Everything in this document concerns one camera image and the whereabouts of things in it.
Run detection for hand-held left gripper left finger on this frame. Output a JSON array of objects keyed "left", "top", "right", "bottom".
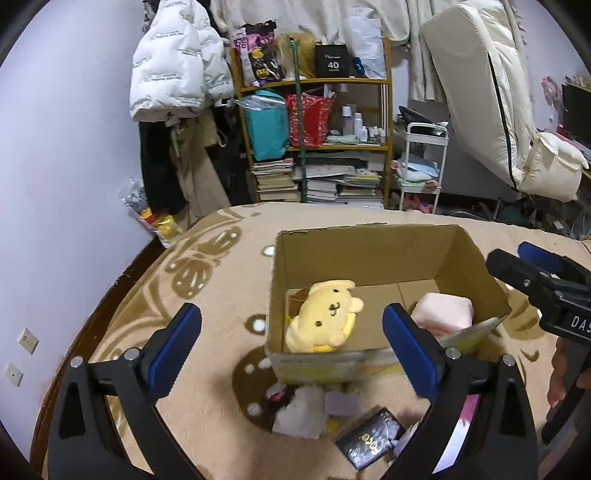
[{"left": 46, "top": 302, "right": 204, "bottom": 480}]

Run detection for cream curtain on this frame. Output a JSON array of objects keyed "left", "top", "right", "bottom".
[{"left": 406, "top": 0, "right": 462, "bottom": 102}]

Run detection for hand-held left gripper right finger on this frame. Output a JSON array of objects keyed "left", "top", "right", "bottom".
[{"left": 382, "top": 303, "right": 539, "bottom": 480}]

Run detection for teal bag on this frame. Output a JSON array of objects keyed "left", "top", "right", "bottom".
[{"left": 240, "top": 90, "right": 289, "bottom": 161}]

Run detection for pile of books and papers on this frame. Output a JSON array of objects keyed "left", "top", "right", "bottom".
[{"left": 291, "top": 154, "right": 386, "bottom": 206}]

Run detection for yellow snack packets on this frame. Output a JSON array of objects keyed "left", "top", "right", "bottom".
[{"left": 139, "top": 208, "right": 183, "bottom": 241}]

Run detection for black hanging garment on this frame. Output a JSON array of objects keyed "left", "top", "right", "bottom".
[{"left": 139, "top": 111, "right": 185, "bottom": 217}]

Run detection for white puffer jacket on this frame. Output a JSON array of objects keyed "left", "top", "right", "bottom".
[{"left": 129, "top": 0, "right": 234, "bottom": 123}]

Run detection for beige hanging garment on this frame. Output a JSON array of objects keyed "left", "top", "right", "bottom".
[{"left": 167, "top": 111, "right": 232, "bottom": 223}]

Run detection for brown printed blanket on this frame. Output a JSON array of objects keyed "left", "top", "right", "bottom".
[{"left": 41, "top": 203, "right": 591, "bottom": 480}]

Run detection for small black red plush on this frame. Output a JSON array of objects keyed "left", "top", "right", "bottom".
[{"left": 265, "top": 387, "right": 291, "bottom": 412}]

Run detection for brown cardboard box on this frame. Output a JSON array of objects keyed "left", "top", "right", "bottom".
[{"left": 264, "top": 224, "right": 512, "bottom": 384}]

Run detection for blond wig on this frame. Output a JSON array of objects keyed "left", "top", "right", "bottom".
[{"left": 276, "top": 33, "right": 319, "bottom": 79}]

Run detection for pink plush toys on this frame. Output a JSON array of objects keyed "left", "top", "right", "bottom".
[{"left": 404, "top": 194, "right": 435, "bottom": 213}]

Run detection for cream pillow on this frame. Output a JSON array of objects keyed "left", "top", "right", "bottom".
[{"left": 519, "top": 132, "right": 589, "bottom": 202}]

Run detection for yellow plush dog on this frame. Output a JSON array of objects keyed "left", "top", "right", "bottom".
[{"left": 284, "top": 279, "right": 365, "bottom": 354}]

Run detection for white trolley cart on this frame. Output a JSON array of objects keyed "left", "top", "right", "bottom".
[{"left": 396, "top": 121, "right": 450, "bottom": 214}]

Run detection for bright pink fluffy plush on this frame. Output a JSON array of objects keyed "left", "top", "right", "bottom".
[{"left": 455, "top": 395, "right": 482, "bottom": 446}]

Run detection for purple square pad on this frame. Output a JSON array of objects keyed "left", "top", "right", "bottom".
[{"left": 324, "top": 391, "right": 362, "bottom": 416}]

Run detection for white fluffy plush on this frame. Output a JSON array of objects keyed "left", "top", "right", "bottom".
[{"left": 272, "top": 385, "right": 325, "bottom": 438}]

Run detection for black box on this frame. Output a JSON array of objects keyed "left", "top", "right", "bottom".
[{"left": 315, "top": 44, "right": 348, "bottom": 78}]

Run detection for pink flower decoration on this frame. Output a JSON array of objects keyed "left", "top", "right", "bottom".
[{"left": 541, "top": 76, "right": 566, "bottom": 125}]

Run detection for pale pink square plush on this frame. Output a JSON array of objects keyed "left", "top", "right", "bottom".
[{"left": 411, "top": 292, "right": 474, "bottom": 335}]

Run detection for white plastic bag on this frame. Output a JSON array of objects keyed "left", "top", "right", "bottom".
[{"left": 344, "top": 16, "right": 386, "bottom": 79}]

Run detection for purple black patterned bag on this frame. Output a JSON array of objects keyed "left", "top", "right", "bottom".
[{"left": 233, "top": 25, "right": 284, "bottom": 86}]

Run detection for person's right hand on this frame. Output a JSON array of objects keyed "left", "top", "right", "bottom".
[{"left": 547, "top": 339, "right": 578, "bottom": 407}]

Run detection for clear plastic bag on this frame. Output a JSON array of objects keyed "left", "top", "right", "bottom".
[{"left": 117, "top": 178, "right": 148, "bottom": 215}]

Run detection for group of white cosmetic bottles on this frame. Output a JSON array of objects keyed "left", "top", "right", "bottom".
[{"left": 342, "top": 105, "right": 386, "bottom": 144}]

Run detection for red patterned bag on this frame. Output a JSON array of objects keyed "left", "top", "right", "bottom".
[{"left": 285, "top": 92, "right": 335, "bottom": 148}]

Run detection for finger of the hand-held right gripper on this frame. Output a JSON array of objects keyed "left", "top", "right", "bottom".
[
  {"left": 486, "top": 248, "right": 561, "bottom": 319},
  {"left": 517, "top": 241, "right": 591, "bottom": 289}
]

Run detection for black glossy packet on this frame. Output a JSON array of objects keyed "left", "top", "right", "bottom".
[{"left": 335, "top": 408, "right": 402, "bottom": 470}]

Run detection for folded cloths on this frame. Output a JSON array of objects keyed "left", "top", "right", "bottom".
[{"left": 399, "top": 159, "right": 439, "bottom": 188}]

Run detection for green pole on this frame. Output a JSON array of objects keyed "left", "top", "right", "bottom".
[{"left": 287, "top": 39, "right": 311, "bottom": 204}]

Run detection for cream folded mattress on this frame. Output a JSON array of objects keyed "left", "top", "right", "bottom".
[{"left": 420, "top": 0, "right": 539, "bottom": 190}]

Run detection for stack of books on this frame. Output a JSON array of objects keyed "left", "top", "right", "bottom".
[{"left": 252, "top": 159, "right": 301, "bottom": 202}]

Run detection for wooden shelf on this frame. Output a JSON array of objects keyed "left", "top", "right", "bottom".
[{"left": 229, "top": 37, "right": 394, "bottom": 208}]

